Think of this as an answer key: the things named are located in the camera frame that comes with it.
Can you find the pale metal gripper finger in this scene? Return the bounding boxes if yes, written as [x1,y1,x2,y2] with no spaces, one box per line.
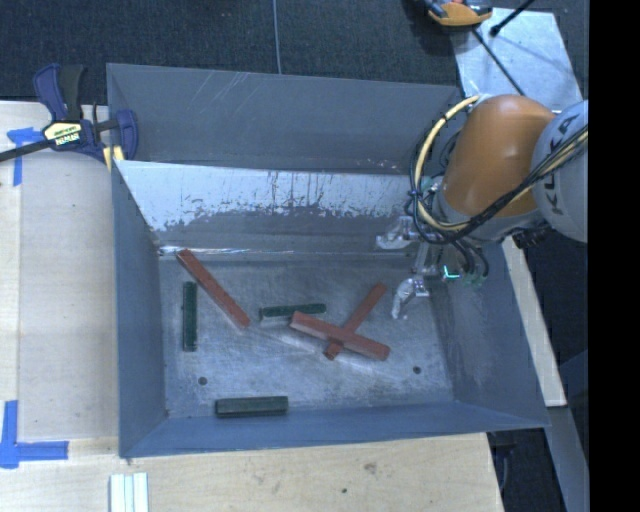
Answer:
[374,216,419,252]
[390,276,431,321]

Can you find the grey metal bin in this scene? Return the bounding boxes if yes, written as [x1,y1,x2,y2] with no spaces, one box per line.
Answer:
[105,62,552,459]

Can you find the red-brown flat block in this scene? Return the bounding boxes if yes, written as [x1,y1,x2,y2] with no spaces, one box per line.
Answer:
[322,282,389,362]
[288,310,392,362]
[174,248,252,331]

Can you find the dark green flat block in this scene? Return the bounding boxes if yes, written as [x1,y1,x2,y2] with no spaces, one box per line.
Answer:
[181,280,199,353]
[214,395,290,419]
[258,302,328,324]

